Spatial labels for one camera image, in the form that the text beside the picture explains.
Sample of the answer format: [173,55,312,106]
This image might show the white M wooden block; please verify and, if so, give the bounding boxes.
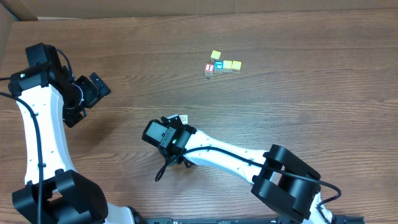
[179,114,188,124]

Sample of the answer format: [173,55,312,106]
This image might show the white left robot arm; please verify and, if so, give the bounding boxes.
[9,43,141,223]

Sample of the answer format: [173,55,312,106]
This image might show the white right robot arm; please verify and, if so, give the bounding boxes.
[142,115,333,223]

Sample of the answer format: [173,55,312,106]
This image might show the red I wooden block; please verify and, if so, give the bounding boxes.
[204,63,214,77]

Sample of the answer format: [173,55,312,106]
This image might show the blue letter wooden block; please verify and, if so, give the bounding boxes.
[214,61,223,73]

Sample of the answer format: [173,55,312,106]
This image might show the yellow middle wooden block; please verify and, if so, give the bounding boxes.
[223,60,233,73]

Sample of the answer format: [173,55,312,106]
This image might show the yellow wooden block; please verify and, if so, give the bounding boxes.
[210,50,221,62]
[231,60,242,73]
[223,60,233,73]

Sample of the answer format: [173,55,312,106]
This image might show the yellow back wooden block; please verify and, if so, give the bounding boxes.
[210,50,221,62]

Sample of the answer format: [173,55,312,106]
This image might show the yellow right wooden block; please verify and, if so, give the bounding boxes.
[231,60,242,73]

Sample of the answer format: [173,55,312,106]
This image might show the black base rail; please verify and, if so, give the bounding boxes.
[136,215,365,224]

